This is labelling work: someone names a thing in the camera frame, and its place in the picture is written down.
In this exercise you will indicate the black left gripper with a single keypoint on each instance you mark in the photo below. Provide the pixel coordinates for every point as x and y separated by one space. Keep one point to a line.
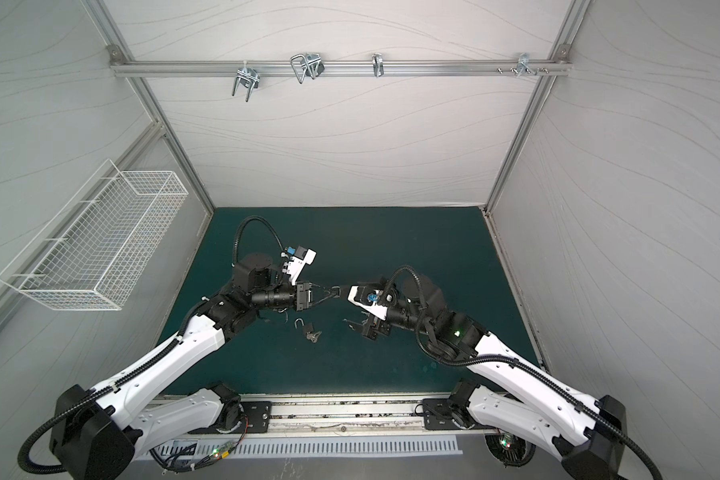
303 294

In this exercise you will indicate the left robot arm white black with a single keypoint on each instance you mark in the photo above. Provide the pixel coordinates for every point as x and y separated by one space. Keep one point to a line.
96 433

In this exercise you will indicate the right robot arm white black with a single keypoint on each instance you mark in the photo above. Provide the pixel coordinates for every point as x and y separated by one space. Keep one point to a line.
588 436

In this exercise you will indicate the black padlock with keys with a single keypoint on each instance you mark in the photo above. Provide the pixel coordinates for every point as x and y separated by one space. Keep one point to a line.
307 329

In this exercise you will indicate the metal U hook left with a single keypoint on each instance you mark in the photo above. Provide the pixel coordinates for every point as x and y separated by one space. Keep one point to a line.
246 80

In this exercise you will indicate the metal u hook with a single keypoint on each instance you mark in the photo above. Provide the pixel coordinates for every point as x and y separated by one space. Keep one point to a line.
246 80
307 65

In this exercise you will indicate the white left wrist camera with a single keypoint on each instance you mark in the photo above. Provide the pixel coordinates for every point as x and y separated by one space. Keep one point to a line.
295 260

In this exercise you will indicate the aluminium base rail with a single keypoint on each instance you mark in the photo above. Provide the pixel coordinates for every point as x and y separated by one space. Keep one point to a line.
348 411

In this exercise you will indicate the white slotted cable duct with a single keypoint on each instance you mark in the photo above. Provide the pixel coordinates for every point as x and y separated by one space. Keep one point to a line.
404 446

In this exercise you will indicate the white wire basket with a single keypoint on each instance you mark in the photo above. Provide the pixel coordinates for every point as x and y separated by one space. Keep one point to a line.
91 254

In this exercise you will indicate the aluminium wall rail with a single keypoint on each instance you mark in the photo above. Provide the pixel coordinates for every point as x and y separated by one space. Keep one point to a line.
333 68

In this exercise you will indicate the metal hook bracket right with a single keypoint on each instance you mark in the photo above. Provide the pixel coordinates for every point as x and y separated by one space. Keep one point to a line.
522 68

